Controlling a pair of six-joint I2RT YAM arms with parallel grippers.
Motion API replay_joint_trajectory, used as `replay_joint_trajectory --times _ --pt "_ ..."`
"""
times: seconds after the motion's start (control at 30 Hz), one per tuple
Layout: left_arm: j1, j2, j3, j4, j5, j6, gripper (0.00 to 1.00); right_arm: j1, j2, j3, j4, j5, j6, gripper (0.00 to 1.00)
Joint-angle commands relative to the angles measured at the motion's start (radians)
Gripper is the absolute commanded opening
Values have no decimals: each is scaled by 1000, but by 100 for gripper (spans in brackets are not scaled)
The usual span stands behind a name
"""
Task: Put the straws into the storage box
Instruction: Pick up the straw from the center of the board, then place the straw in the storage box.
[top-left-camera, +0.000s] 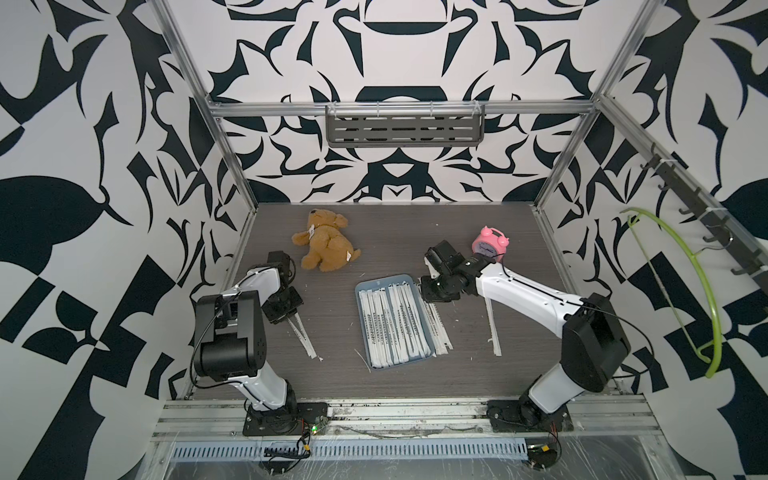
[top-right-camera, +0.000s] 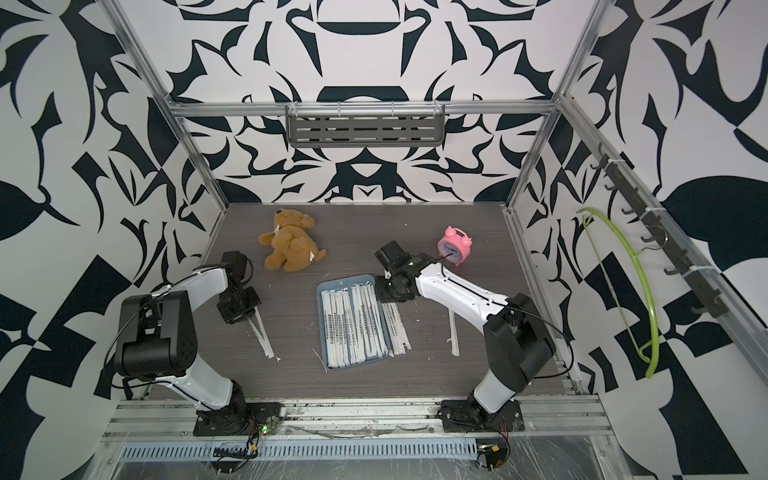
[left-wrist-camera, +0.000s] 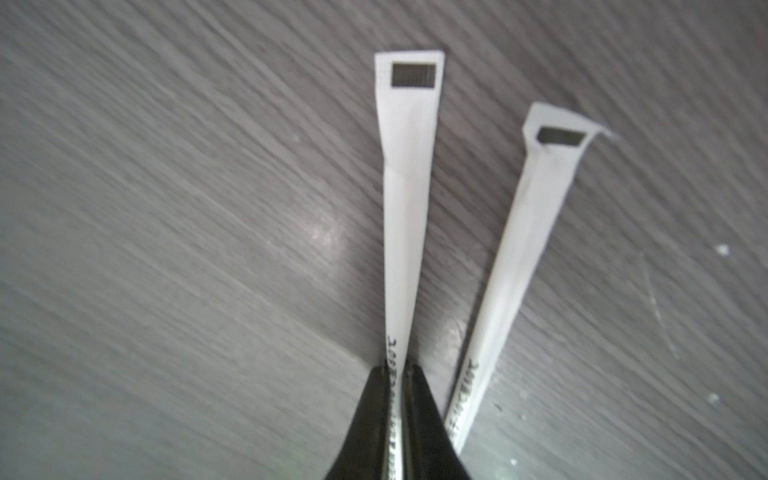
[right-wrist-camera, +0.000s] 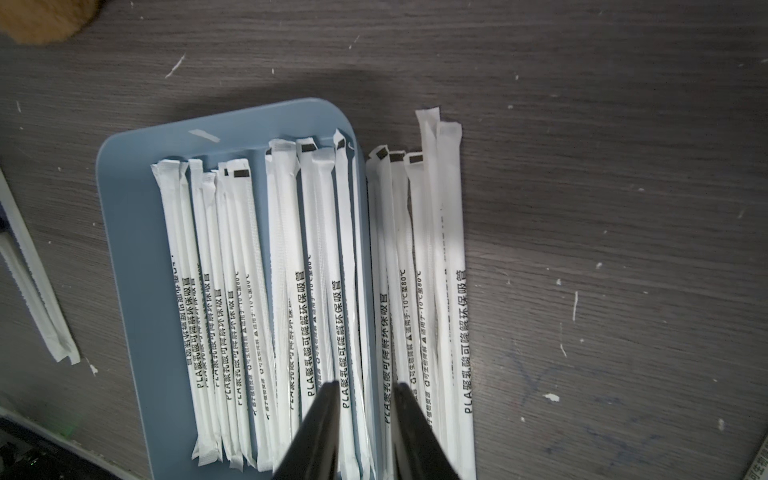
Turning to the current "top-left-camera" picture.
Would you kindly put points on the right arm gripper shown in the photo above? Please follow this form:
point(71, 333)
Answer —
point(426, 293)

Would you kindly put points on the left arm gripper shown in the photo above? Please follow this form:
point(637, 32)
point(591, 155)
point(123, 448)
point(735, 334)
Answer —
point(277, 315)

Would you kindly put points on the white paper-wrapped straw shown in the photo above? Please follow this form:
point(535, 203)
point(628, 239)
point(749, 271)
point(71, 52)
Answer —
point(299, 330)
point(373, 357)
point(380, 345)
point(494, 339)

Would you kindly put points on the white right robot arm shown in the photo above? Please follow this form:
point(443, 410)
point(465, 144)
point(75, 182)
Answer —
point(593, 342)

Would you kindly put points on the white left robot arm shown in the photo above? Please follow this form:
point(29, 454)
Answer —
point(230, 344)

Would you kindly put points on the blue storage box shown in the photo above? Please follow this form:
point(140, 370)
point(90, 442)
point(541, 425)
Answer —
point(403, 322)

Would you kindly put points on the pink alarm clock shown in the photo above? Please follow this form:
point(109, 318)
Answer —
point(491, 243)

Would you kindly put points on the brown teddy bear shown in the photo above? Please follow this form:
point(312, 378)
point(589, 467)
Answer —
point(329, 249)

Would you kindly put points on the green plastic hanger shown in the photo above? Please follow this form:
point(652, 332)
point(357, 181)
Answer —
point(674, 280)

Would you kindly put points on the grey metal wall shelf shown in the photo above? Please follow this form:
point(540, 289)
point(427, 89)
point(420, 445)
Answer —
point(404, 124)

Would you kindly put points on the white cable duct strip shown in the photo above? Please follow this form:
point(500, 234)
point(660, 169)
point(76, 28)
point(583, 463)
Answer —
point(340, 449)

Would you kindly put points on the grey wall hook rack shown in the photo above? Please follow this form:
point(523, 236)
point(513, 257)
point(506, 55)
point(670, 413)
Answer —
point(725, 232)

